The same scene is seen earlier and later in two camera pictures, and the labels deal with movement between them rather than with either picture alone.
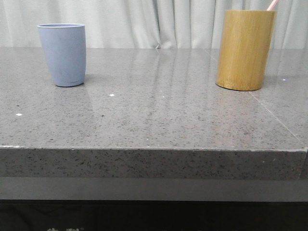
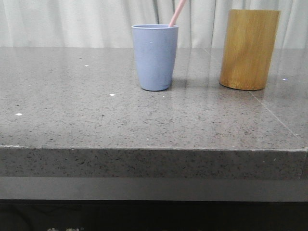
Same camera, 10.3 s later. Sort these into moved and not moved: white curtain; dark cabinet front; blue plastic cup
Moved: blue plastic cup
Not moved: white curtain; dark cabinet front
